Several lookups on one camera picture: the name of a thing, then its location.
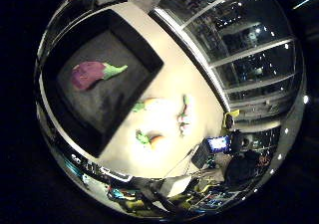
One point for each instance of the pink and green plush toy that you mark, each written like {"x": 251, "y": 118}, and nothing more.
{"x": 183, "y": 117}

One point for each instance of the person in dark clothes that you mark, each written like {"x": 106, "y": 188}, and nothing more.
{"x": 241, "y": 171}

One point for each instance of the small yellow object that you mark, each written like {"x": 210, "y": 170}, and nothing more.
{"x": 231, "y": 113}

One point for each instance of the black fabric container bin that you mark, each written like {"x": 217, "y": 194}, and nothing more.
{"x": 133, "y": 48}

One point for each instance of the purple eggplant plush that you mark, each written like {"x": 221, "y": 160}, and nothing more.
{"x": 86, "y": 74}

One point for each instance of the long orange carrot plush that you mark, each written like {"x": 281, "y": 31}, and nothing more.
{"x": 149, "y": 104}

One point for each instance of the open black laptop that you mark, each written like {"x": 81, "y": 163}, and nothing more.
{"x": 217, "y": 144}

